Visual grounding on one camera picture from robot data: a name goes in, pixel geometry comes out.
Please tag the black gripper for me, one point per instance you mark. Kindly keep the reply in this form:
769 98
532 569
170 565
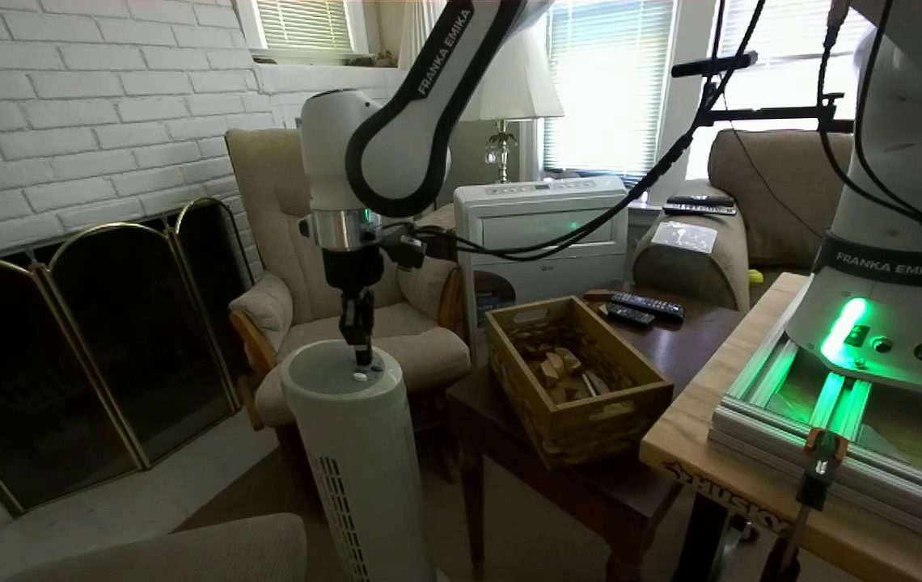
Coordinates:
355 265

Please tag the white tower fan device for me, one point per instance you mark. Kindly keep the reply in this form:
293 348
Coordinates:
356 473

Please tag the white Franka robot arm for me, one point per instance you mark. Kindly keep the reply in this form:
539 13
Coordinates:
898 196

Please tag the beige upholstered armchair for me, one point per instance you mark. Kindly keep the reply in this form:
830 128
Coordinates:
430 349

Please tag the white air conditioner unit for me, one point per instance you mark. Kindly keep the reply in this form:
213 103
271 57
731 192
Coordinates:
542 280

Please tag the wood pieces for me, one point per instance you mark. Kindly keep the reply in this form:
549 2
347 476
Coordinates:
557 368

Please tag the black brass fireplace screen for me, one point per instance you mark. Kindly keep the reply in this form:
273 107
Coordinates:
105 345

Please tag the wooden crate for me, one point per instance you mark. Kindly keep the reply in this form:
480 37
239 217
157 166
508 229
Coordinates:
600 424

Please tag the black remote control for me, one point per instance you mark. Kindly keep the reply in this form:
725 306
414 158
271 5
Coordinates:
626 315
648 306

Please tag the dark wooden side table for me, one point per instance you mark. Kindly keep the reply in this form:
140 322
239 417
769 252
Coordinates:
590 486

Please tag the table lamp with white shade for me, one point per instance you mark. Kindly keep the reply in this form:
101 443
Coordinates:
530 85

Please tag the light wooden robot table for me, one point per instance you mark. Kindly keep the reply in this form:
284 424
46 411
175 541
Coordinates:
697 432

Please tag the dark flat gadget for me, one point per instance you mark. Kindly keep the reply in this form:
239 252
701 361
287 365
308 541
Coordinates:
697 201

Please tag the small yellow-green ball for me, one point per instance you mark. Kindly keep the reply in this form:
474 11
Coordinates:
756 277

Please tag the beige sofa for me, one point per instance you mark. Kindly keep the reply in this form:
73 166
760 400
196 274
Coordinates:
786 182

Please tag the metal robot mounting plate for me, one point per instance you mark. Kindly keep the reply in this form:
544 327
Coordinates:
890 453

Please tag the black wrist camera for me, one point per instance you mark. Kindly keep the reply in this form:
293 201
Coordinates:
416 248

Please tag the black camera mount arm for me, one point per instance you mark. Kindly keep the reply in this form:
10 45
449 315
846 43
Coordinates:
778 110

